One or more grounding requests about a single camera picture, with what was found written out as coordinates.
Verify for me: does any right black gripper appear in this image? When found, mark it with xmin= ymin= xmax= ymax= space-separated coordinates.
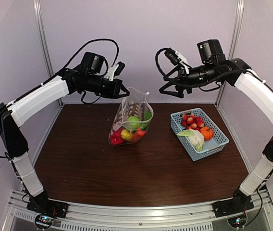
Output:
xmin=159 ymin=62 xmax=219 ymax=98

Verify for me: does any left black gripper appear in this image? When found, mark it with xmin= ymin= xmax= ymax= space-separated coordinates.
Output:
xmin=85 ymin=74 xmax=130 ymax=99

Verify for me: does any clear polka dot zip bag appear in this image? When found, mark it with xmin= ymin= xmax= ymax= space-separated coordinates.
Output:
xmin=108 ymin=87 xmax=154 ymax=146

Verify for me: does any green toy apple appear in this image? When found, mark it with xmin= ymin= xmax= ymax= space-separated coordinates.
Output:
xmin=127 ymin=116 xmax=140 ymax=130

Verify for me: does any yellow toy pear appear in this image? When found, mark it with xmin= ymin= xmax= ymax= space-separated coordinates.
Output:
xmin=121 ymin=129 xmax=133 ymax=141

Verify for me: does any orange toy carrot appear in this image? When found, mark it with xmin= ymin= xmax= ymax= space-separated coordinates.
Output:
xmin=132 ymin=110 xmax=152 ymax=142

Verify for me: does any red toy bell pepper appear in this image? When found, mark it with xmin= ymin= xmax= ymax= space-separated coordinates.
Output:
xmin=110 ymin=129 xmax=124 ymax=146

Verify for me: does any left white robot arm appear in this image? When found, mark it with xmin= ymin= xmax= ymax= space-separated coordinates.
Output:
xmin=0 ymin=52 xmax=130 ymax=214

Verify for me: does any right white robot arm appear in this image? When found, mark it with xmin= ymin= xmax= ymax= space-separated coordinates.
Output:
xmin=155 ymin=39 xmax=273 ymax=213

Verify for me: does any orange toy pumpkin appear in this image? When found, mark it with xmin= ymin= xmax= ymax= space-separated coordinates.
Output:
xmin=200 ymin=127 xmax=214 ymax=141

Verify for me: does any toy cabbage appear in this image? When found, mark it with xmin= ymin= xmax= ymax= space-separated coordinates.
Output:
xmin=177 ymin=129 xmax=205 ymax=152

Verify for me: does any blue plastic basket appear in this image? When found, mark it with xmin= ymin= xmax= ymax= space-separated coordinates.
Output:
xmin=171 ymin=108 xmax=229 ymax=161

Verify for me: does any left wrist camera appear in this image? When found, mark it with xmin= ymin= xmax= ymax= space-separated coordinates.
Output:
xmin=103 ymin=62 xmax=125 ymax=81

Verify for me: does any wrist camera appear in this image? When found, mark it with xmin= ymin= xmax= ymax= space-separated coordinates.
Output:
xmin=164 ymin=48 xmax=191 ymax=74
xmin=103 ymin=62 xmax=125 ymax=81

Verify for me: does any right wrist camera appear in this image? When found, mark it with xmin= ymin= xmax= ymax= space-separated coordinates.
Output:
xmin=164 ymin=48 xmax=191 ymax=74

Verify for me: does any right black cable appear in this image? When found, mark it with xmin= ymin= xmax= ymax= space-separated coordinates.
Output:
xmin=155 ymin=47 xmax=248 ymax=91

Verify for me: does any black cable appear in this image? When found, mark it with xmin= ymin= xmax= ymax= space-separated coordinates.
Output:
xmin=0 ymin=39 xmax=120 ymax=159
xmin=155 ymin=47 xmax=248 ymax=91

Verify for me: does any left black cable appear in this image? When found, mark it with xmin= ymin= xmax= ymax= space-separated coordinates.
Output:
xmin=0 ymin=39 xmax=120 ymax=159

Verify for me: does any right aluminium frame post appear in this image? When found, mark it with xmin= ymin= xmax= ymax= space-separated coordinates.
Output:
xmin=214 ymin=0 xmax=245 ymax=105

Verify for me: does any aluminium frame post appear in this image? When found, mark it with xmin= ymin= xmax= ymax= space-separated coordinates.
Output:
xmin=214 ymin=0 xmax=245 ymax=105
xmin=33 ymin=0 xmax=64 ymax=108

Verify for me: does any left aluminium frame post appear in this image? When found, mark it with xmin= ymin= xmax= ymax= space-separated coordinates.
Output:
xmin=33 ymin=0 xmax=64 ymax=108

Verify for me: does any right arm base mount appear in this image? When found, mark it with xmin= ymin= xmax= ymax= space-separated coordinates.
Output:
xmin=212 ymin=196 xmax=254 ymax=229

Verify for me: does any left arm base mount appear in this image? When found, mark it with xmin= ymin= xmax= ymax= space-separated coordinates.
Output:
xmin=22 ymin=190 xmax=68 ymax=231

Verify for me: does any aluminium front rail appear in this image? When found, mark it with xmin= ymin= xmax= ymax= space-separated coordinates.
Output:
xmin=0 ymin=190 xmax=273 ymax=231

